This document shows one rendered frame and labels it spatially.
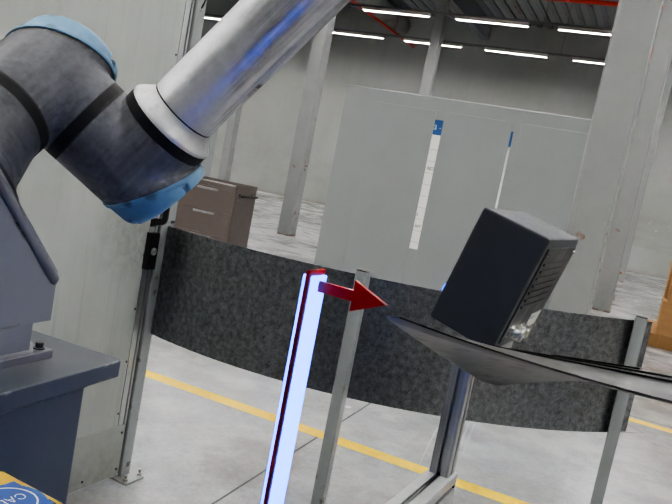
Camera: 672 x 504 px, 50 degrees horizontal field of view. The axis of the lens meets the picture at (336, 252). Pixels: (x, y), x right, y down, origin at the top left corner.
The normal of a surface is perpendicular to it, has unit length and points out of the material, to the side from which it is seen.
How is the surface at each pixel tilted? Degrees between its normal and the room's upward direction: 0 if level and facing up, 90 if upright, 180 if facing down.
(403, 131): 90
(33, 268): 90
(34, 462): 90
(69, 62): 61
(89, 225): 90
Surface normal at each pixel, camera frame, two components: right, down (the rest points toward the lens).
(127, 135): -0.24, 0.07
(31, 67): 0.55, -0.35
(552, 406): 0.27, 0.17
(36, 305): 0.91, 0.22
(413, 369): -0.02, 0.11
